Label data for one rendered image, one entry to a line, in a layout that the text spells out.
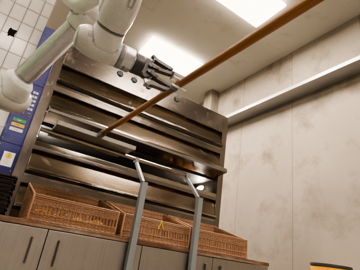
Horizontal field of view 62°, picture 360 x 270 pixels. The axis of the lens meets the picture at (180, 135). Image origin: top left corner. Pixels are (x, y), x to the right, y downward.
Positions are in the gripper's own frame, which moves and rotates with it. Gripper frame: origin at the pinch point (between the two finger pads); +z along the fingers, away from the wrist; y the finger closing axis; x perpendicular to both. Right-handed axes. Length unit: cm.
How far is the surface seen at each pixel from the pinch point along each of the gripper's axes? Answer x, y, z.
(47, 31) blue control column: -156, -88, -53
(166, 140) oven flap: -157, -35, 79
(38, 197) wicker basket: -102, 48, -24
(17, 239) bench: -96, 71, -27
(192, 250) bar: -91, 61, 84
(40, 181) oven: -152, 34, -20
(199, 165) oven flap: -144, -18, 114
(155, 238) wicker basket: -102, 58, 58
